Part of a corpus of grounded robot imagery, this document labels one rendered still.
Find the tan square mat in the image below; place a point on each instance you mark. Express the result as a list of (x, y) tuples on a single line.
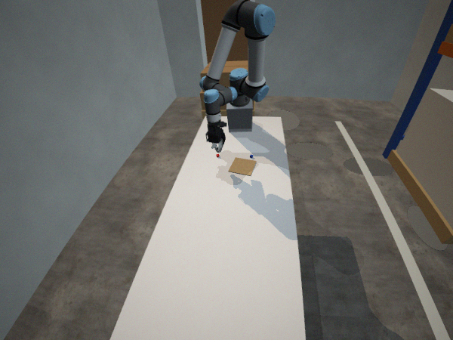
[(242, 166)]

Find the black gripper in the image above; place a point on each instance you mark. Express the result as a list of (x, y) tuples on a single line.
[(215, 135)]

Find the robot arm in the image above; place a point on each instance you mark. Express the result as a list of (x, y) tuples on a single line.
[(258, 21)]

